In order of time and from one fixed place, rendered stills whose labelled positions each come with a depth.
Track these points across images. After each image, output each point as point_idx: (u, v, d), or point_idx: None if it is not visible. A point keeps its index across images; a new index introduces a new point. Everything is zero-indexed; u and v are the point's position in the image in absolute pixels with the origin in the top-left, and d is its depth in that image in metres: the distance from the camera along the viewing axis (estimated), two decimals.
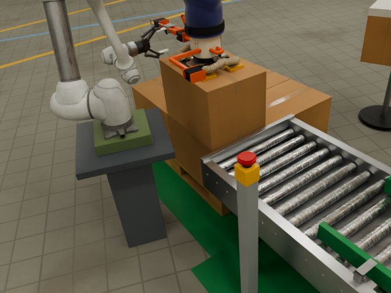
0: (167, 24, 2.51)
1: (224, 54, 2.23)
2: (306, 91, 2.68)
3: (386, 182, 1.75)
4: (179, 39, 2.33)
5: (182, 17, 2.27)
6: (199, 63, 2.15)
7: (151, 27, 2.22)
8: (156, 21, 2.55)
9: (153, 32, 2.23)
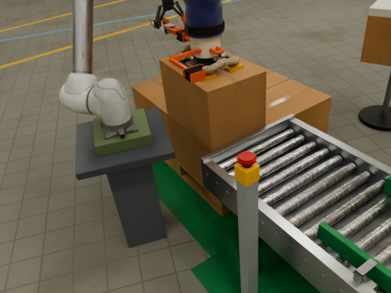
0: (167, 24, 2.51)
1: (224, 54, 2.23)
2: (306, 91, 2.68)
3: (386, 182, 1.75)
4: (179, 39, 2.33)
5: (182, 17, 2.27)
6: (199, 63, 2.15)
7: (156, 18, 2.37)
8: (156, 21, 2.55)
9: (160, 17, 2.39)
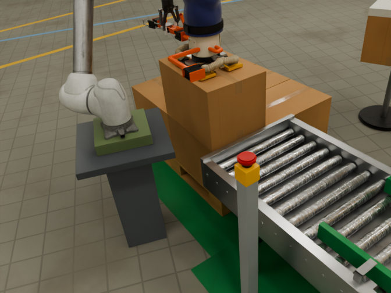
0: (166, 22, 2.50)
1: (223, 53, 2.23)
2: (306, 91, 2.68)
3: (386, 182, 1.75)
4: (177, 38, 2.32)
5: (181, 16, 2.27)
6: (198, 62, 2.15)
7: (160, 22, 2.40)
8: (153, 21, 2.54)
9: (163, 21, 2.42)
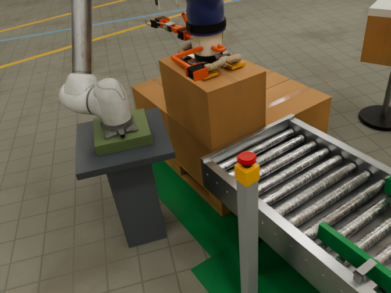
0: (168, 22, 2.50)
1: (226, 52, 2.23)
2: (306, 91, 2.68)
3: (386, 182, 1.75)
4: (180, 37, 2.32)
5: (183, 15, 2.27)
6: (201, 61, 2.15)
7: None
8: (155, 20, 2.54)
9: None
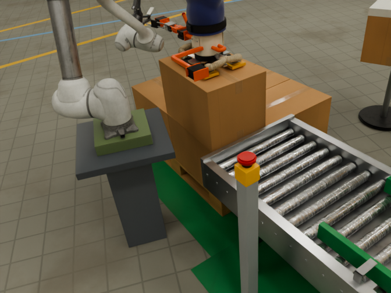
0: (168, 22, 2.50)
1: (226, 52, 2.23)
2: (306, 91, 2.68)
3: (386, 182, 1.75)
4: (180, 37, 2.32)
5: (183, 15, 2.27)
6: (201, 61, 2.15)
7: None
8: (155, 20, 2.54)
9: None
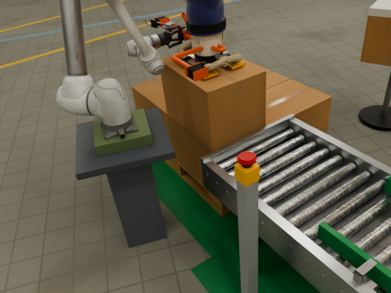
0: (168, 22, 2.50)
1: (226, 52, 2.23)
2: (306, 91, 2.68)
3: (386, 182, 1.75)
4: (180, 37, 2.32)
5: (183, 15, 2.27)
6: (201, 61, 2.15)
7: (177, 25, 2.29)
8: (155, 20, 2.54)
9: (178, 30, 2.30)
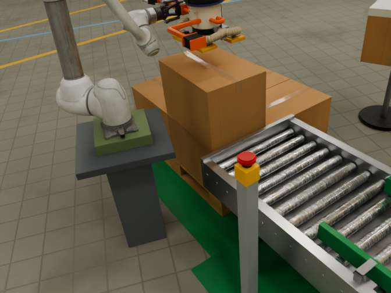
0: None
1: (224, 26, 2.14)
2: (306, 91, 2.68)
3: (386, 182, 1.75)
4: (177, 11, 2.23)
5: None
6: None
7: None
8: None
9: (176, 4, 2.21)
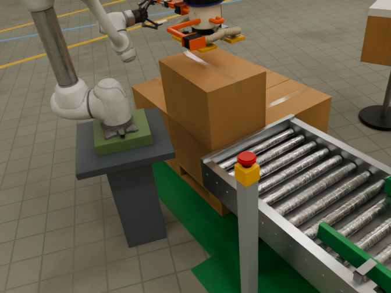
0: None
1: (224, 26, 2.14)
2: (306, 91, 2.68)
3: (386, 182, 1.75)
4: (177, 11, 2.23)
5: None
6: None
7: None
8: None
9: (151, 1, 2.13)
